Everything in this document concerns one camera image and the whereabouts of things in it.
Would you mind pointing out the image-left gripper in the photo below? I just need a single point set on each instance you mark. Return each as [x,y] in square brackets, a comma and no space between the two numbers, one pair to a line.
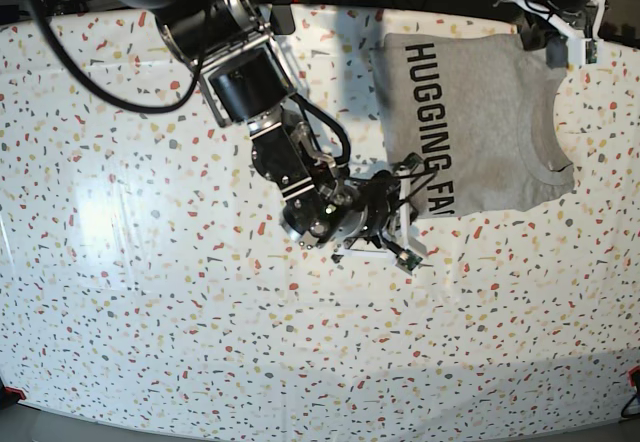
[386,207]

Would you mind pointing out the red clamp corner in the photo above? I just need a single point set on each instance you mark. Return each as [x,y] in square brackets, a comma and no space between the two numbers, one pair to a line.
[10,397]
[627,413]

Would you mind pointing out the red clamp right corner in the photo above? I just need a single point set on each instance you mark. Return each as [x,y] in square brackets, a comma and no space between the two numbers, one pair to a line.
[627,413]

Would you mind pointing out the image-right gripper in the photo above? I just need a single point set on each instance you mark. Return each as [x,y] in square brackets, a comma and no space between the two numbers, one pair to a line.
[550,23]

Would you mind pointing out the grey T-shirt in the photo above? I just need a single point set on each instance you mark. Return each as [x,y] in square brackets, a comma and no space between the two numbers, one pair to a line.
[480,114]

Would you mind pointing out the red clamp left corner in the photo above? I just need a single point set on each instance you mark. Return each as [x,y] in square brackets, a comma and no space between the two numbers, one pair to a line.
[10,397]

